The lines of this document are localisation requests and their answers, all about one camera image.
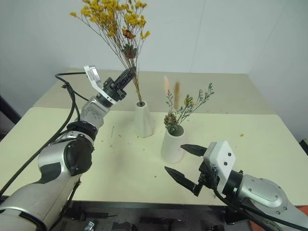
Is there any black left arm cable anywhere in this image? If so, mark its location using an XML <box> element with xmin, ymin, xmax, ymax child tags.
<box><xmin>0</xmin><ymin>72</ymin><xmax>91</xmax><ymax>196</ymax></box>

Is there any wide smooth white vase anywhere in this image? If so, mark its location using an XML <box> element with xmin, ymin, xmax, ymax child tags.
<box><xmin>160</xmin><ymin>125</ymin><xmax>186</xmax><ymax>164</ymax></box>

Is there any green pinecone grass bouquet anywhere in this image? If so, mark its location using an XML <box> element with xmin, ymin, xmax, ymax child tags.
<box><xmin>163</xmin><ymin>76</ymin><xmax>216</xmax><ymax>136</ymax></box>

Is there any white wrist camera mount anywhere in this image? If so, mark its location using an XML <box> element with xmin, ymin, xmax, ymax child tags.
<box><xmin>203</xmin><ymin>140</ymin><xmax>238</xmax><ymax>199</ymax></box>
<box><xmin>83</xmin><ymin>65</ymin><xmax>118</xmax><ymax>104</ymax></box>

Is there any yellow dried flower bouquet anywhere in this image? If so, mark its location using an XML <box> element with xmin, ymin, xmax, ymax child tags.
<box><xmin>69</xmin><ymin>0</ymin><xmax>152</xmax><ymax>103</ymax></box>

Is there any dark object beside table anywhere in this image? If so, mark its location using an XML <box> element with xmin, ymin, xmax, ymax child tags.
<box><xmin>299</xmin><ymin>138</ymin><xmax>308</xmax><ymax>155</ymax></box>

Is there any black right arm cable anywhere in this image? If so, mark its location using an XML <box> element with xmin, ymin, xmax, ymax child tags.
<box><xmin>213</xmin><ymin>187</ymin><xmax>308</xmax><ymax>231</ymax></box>

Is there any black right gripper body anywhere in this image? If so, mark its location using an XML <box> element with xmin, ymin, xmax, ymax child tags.
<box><xmin>193</xmin><ymin>158</ymin><xmax>221</xmax><ymax>197</ymax></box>

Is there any black frame under table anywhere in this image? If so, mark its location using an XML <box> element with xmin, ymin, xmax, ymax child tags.
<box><xmin>47</xmin><ymin>200</ymin><xmax>228</xmax><ymax>231</ymax></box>

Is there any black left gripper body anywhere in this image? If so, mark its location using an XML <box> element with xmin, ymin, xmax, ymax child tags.
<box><xmin>103</xmin><ymin>77</ymin><xmax>128</xmax><ymax>102</ymax></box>

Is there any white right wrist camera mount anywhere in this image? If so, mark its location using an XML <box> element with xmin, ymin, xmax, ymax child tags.
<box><xmin>203</xmin><ymin>140</ymin><xmax>238</xmax><ymax>199</ymax></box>

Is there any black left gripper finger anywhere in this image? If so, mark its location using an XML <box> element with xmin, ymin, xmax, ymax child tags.
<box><xmin>113</xmin><ymin>67</ymin><xmax>133</xmax><ymax>84</ymax></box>
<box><xmin>119</xmin><ymin>67</ymin><xmax>137</xmax><ymax>88</ymax></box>

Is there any dark furniture piece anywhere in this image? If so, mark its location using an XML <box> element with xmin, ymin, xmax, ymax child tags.
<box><xmin>0</xmin><ymin>94</ymin><xmax>23</xmax><ymax>142</ymax></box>

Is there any tall faceted white vase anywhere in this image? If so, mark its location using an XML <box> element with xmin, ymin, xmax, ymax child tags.
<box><xmin>133</xmin><ymin>101</ymin><xmax>154</xmax><ymax>138</ymax></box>

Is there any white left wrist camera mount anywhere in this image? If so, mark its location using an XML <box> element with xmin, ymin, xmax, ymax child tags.
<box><xmin>83</xmin><ymin>65</ymin><xmax>118</xmax><ymax>104</ymax></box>

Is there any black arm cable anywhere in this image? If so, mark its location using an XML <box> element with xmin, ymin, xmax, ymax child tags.
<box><xmin>0</xmin><ymin>72</ymin><xmax>91</xmax><ymax>196</ymax></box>
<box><xmin>213</xmin><ymin>187</ymin><xmax>308</xmax><ymax>231</ymax></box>

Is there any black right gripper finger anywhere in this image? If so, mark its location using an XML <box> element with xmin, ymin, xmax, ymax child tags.
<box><xmin>180</xmin><ymin>143</ymin><xmax>209</xmax><ymax>158</ymax></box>
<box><xmin>164</xmin><ymin>166</ymin><xmax>196</xmax><ymax>193</ymax></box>

